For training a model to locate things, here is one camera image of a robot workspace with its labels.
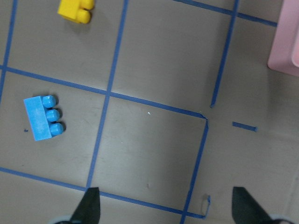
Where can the yellow toy block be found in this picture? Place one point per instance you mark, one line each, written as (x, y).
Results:
(77, 11)

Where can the pink plastic box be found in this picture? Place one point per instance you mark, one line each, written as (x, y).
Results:
(284, 55)

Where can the blue toy block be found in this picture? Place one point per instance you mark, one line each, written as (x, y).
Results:
(43, 117)

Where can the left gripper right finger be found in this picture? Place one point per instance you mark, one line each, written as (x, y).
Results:
(246, 210)

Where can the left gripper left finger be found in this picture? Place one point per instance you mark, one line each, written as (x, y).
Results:
(88, 210)

